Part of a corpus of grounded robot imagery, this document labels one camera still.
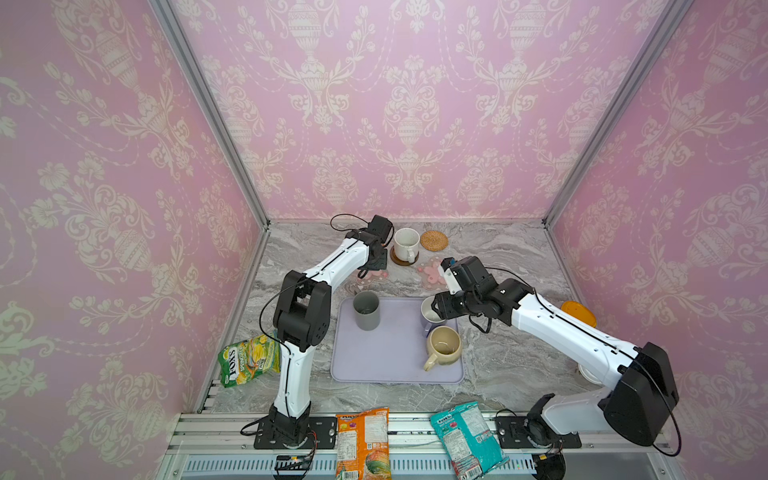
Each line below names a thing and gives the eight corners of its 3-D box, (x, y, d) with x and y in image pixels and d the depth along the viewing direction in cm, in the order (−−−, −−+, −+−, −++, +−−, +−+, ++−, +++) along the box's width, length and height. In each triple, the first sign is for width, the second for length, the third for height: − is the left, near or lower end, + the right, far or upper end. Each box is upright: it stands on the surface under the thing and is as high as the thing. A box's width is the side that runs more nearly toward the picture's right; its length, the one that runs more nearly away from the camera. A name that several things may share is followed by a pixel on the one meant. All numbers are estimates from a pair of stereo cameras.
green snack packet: (222, 389, 83) (217, 386, 80) (223, 352, 90) (219, 347, 87) (282, 370, 86) (279, 367, 84) (279, 336, 93) (276, 331, 90)
